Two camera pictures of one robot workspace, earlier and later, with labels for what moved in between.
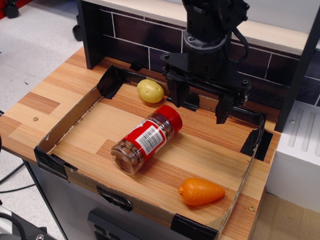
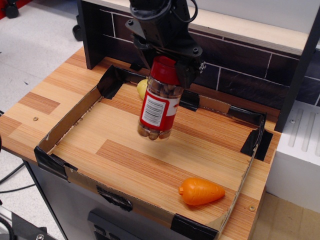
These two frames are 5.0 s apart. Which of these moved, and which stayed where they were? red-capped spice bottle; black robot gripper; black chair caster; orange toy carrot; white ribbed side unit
Moved: red-capped spice bottle; black robot gripper
Stayed: orange toy carrot; white ribbed side unit; black chair caster
